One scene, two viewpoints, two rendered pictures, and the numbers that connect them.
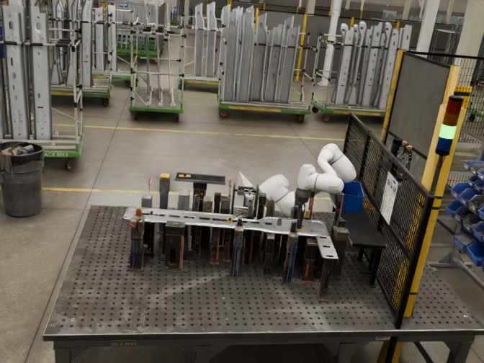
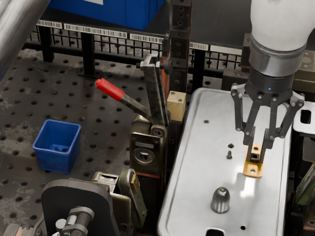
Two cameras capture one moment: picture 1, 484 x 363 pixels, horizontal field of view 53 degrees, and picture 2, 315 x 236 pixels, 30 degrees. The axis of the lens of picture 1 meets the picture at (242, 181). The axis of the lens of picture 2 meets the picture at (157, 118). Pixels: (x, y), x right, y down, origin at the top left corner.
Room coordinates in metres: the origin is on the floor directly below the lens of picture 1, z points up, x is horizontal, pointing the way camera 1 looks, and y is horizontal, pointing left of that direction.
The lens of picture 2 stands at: (2.93, 0.39, 1.87)
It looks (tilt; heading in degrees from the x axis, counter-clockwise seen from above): 44 degrees down; 284
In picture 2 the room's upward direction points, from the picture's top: 1 degrees clockwise
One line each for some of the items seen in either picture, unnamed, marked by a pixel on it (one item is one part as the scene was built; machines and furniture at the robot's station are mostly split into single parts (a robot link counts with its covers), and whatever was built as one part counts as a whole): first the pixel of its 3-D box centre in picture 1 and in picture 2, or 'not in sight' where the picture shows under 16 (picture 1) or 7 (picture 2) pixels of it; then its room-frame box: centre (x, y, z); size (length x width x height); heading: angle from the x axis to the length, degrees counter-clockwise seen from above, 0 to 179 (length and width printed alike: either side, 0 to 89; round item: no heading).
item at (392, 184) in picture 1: (390, 198); not in sight; (2.92, -0.97, 1.30); 0.23 x 0.02 x 0.31; 3
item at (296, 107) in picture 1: (265, 73); not in sight; (10.21, -0.26, 0.88); 1.91 x 1.00 x 1.76; 97
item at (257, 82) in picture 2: (302, 202); (269, 83); (2.94, -0.41, 1.20); 0.08 x 0.07 x 0.09; 3
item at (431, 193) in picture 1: (442, 152); not in sight; (2.38, -1.00, 1.79); 0.07 x 0.07 x 0.57
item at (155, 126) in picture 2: not in sight; (158, 131); (3.13, -0.38, 1.06); 0.03 x 0.01 x 0.03; 3
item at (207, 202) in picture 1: (206, 222); not in sight; (3.12, 0.23, 0.89); 0.13 x 0.11 x 0.38; 3
